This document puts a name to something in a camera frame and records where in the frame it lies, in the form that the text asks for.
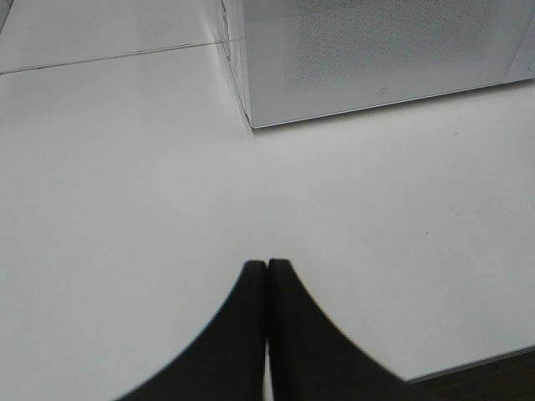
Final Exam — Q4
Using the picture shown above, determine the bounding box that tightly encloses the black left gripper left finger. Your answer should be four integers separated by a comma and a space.
120, 261, 267, 400

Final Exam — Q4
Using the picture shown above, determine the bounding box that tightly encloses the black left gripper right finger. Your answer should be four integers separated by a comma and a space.
267, 259, 410, 400

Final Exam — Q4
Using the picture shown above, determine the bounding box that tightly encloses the white microwave oven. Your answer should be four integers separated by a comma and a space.
215, 0, 535, 129

